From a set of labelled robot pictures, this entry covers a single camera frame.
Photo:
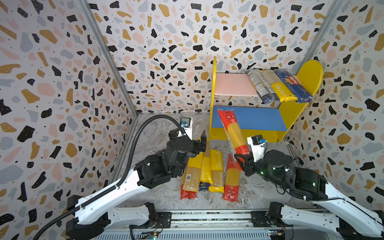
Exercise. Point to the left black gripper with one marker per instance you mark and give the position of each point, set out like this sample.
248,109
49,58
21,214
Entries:
198,147

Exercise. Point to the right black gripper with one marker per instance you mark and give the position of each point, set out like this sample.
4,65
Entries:
248,164

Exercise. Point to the red spaghetti bag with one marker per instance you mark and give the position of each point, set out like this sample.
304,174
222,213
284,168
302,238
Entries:
234,134
187,194
232,181

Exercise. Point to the yellow Pastatime spaghetti bag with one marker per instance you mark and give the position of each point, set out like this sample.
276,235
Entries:
282,91

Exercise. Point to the clear printed spaghetti bag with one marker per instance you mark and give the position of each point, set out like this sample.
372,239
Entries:
263,87

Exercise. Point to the blue Barilla spaghetti bag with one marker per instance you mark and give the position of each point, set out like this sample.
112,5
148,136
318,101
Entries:
302,95

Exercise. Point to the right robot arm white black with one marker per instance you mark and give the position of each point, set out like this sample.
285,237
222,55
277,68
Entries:
344,218

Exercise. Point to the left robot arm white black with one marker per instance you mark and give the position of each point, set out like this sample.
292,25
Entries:
99,211

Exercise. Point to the yellow shelf with coloured boards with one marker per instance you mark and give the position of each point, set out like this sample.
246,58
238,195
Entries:
272,123

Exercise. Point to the yellow label spaghetti bag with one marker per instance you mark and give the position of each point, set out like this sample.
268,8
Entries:
192,175

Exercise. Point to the yellow spaghetti bag rear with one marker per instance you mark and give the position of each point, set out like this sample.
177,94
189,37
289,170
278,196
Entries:
206,172

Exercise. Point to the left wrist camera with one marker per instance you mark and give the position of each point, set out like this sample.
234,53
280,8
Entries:
187,123

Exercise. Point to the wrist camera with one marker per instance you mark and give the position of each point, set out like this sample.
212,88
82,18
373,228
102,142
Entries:
258,146
187,123

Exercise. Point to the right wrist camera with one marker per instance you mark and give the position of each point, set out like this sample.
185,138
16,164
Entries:
258,146

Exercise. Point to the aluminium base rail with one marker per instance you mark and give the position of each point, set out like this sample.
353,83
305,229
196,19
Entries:
215,225

